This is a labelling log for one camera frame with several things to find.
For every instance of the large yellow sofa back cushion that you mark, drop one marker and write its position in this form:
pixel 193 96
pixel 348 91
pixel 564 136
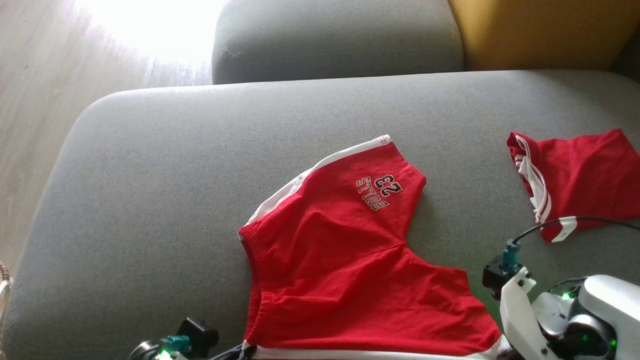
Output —
pixel 540 30

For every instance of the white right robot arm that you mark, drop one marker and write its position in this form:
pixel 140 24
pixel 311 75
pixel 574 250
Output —
pixel 605 300

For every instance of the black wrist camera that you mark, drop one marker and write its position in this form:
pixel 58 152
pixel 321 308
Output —
pixel 495 275
pixel 200 335

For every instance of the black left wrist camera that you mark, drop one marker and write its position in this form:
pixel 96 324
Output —
pixel 200 335

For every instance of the dark grey sofa back cushion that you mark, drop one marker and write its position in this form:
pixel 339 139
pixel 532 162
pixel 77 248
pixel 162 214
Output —
pixel 631 60

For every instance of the large grey sofa seat cushion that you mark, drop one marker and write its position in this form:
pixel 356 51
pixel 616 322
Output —
pixel 175 200

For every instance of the red jersey with white sleeves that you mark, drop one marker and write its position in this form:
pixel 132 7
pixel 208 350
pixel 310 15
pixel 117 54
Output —
pixel 590 170

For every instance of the red Bulls 23 shorts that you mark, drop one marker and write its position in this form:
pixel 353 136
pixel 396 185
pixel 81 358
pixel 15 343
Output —
pixel 340 270

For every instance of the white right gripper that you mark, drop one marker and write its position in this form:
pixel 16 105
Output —
pixel 520 320

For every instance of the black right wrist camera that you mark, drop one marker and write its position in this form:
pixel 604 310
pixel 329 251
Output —
pixel 495 275

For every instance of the cream perforated laundry basket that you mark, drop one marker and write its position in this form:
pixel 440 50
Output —
pixel 4 285

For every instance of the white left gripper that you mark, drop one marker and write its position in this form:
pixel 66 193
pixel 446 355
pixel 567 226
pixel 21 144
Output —
pixel 162 356

